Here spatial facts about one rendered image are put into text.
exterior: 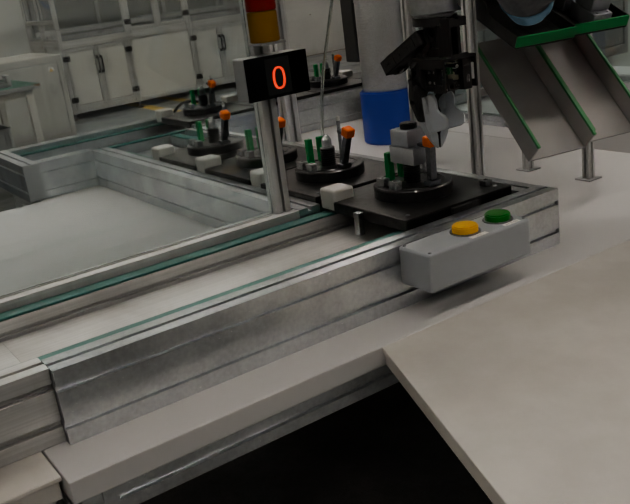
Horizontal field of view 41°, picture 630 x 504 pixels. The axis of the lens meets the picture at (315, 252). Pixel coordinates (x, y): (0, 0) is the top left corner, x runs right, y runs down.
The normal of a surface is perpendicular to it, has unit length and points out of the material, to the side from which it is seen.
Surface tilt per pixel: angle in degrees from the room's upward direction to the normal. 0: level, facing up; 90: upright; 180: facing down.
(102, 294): 90
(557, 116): 45
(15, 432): 90
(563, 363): 0
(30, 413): 90
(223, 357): 90
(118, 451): 0
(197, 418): 0
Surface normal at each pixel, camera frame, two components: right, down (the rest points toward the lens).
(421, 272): -0.81, 0.28
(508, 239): 0.57, 0.20
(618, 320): -0.12, -0.94
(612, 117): 0.21, -0.49
